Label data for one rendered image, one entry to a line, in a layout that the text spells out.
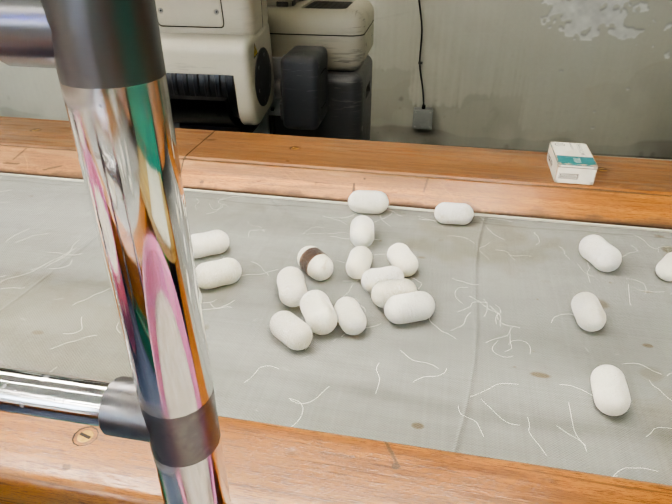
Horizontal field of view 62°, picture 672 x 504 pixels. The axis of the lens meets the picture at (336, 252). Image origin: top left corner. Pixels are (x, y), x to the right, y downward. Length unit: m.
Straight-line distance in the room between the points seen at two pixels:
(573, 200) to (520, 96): 1.94
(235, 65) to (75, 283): 0.63
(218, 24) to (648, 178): 0.73
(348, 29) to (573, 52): 1.38
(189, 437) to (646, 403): 0.27
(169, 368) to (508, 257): 0.36
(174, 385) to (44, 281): 0.32
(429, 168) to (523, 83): 1.93
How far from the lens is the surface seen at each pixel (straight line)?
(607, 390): 0.35
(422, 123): 2.46
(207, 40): 1.04
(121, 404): 0.20
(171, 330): 0.16
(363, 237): 0.46
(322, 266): 0.42
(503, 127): 2.53
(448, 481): 0.27
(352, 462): 0.28
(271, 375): 0.35
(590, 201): 0.57
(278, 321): 0.37
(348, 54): 1.27
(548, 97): 2.51
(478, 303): 0.42
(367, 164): 0.58
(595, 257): 0.48
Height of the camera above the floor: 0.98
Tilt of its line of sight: 31 degrees down
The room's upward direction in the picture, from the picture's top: straight up
